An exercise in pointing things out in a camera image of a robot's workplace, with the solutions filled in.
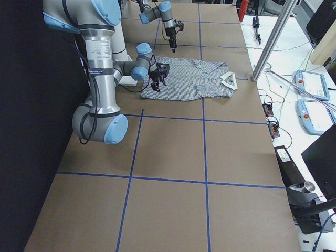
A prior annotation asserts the black box with label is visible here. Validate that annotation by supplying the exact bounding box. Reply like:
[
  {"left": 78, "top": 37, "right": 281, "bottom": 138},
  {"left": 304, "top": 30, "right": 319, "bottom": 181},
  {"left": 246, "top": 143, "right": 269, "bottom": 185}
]
[{"left": 274, "top": 145, "right": 306, "bottom": 187}]

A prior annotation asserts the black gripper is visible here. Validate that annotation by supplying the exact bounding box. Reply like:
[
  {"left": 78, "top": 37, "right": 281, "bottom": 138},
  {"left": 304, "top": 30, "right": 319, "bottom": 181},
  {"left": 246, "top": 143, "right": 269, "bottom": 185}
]
[
  {"left": 150, "top": 62, "right": 170, "bottom": 92},
  {"left": 165, "top": 25, "right": 179, "bottom": 53}
]

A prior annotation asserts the black camera stand clamp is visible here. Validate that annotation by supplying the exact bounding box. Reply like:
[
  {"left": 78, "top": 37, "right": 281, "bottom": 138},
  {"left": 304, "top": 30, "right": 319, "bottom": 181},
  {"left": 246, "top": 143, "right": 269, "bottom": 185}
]
[{"left": 286, "top": 186, "right": 335, "bottom": 235}]

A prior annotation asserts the orange black electronics module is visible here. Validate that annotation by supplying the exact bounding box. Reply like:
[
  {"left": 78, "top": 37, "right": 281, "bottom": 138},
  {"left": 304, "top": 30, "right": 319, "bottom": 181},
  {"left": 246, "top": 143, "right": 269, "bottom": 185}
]
[{"left": 262, "top": 103, "right": 274, "bottom": 117}]

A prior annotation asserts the aluminium frame post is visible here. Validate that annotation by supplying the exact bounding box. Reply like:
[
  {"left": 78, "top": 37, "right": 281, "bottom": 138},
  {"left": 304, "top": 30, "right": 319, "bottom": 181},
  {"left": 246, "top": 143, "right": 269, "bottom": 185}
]
[{"left": 251, "top": 0, "right": 297, "bottom": 82}]

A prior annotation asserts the far blue teach pendant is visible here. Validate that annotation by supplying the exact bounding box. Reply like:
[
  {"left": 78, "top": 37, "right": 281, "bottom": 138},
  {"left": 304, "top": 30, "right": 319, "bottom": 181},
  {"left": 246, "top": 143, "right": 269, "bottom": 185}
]
[{"left": 295, "top": 70, "right": 330, "bottom": 101}]

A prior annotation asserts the blue teach pendant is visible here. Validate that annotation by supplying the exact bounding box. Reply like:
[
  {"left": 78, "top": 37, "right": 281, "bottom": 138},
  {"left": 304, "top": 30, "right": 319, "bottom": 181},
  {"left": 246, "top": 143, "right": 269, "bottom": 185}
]
[
  {"left": 296, "top": 99, "right": 335, "bottom": 135},
  {"left": 295, "top": 70, "right": 330, "bottom": 101}
]

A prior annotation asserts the red cylinder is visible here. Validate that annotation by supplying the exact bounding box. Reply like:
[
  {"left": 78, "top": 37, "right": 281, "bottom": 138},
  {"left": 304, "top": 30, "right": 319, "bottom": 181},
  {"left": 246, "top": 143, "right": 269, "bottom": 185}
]
[{"left": 238, "top": 0, "right": 249, "bottom": 22}]

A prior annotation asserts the black monitor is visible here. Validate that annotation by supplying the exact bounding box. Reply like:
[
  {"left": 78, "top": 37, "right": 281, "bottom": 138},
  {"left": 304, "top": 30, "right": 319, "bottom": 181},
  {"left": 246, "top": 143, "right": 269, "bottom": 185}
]
[{"left": 301, "top": 125, "right": 336, "bottom": 200}]

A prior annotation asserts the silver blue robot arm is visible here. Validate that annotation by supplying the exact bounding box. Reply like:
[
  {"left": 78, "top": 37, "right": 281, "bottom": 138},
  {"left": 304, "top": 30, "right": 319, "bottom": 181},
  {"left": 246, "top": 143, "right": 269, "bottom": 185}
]
[
  {"left": 43, "top": 1, "right": 170, "bottom": 144},
  {"left": 135, "top": 0, "right": 184, "bottom": 53}
]

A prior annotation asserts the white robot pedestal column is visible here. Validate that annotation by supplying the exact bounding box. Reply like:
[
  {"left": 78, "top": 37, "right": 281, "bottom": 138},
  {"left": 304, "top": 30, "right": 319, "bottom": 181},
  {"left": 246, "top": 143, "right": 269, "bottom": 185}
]
[{"left": 111, "top": 0, "right": 141, "bottom": 87}]

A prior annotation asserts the black tool on white table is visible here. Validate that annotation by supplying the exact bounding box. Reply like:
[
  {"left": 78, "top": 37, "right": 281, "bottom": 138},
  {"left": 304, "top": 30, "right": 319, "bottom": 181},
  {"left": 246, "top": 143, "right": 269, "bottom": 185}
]
[{"left": 253, "top": 15, "right": 261, "bottom": 44}]

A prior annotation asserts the near blue teach pendant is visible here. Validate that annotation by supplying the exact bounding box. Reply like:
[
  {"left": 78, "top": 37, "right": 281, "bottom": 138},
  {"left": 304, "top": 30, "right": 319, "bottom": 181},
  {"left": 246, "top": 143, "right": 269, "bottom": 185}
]
[{"left": 296, "top": 99, "right": 335, "bottom": 135}]

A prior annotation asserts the blue white striped polo shirt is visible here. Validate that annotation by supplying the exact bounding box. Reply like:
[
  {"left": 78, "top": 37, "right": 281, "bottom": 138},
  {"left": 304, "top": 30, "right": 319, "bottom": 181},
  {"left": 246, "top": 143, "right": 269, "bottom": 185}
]
[{"left": 140, "top": 56, "right": 234, "bottom": 101}]

